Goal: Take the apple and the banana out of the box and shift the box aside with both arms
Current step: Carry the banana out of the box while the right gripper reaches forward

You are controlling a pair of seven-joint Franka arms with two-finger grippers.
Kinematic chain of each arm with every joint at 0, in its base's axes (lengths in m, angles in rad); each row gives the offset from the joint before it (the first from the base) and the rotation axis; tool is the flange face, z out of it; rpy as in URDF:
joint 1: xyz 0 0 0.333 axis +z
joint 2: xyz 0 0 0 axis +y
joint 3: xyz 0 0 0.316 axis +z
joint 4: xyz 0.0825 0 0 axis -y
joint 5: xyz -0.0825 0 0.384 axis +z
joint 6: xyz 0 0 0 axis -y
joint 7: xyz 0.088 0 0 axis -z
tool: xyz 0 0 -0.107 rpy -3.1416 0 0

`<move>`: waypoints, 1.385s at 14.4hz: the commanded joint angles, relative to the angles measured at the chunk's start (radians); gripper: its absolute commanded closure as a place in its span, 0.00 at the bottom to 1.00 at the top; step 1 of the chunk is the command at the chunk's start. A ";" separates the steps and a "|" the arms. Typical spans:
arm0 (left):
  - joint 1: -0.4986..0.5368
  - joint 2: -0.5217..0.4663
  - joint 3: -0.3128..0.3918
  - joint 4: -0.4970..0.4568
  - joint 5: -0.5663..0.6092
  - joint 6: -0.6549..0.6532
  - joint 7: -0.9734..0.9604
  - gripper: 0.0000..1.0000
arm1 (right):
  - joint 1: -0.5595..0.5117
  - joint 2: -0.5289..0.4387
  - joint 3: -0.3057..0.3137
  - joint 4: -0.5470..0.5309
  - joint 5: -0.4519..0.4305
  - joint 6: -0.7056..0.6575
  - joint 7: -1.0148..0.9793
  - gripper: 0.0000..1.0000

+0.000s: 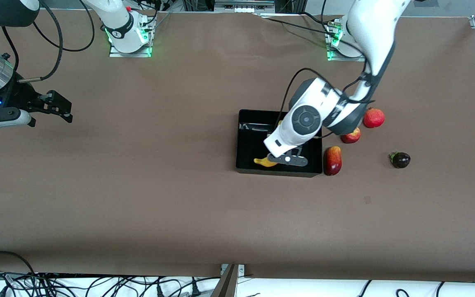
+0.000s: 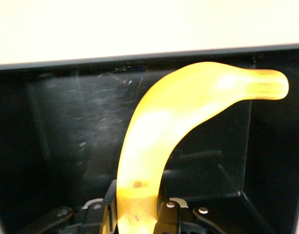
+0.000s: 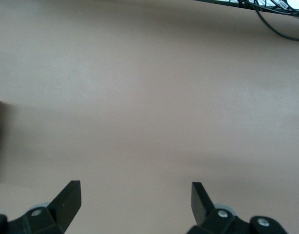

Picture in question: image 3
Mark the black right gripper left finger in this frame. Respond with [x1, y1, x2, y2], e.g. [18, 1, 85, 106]
[0, 180, 81, 234]

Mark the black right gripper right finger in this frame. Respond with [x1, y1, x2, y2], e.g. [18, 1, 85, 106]
[187, 182, 286, 234]

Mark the black arching cable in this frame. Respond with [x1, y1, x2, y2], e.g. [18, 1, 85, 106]
[255, 4, 299, 41]

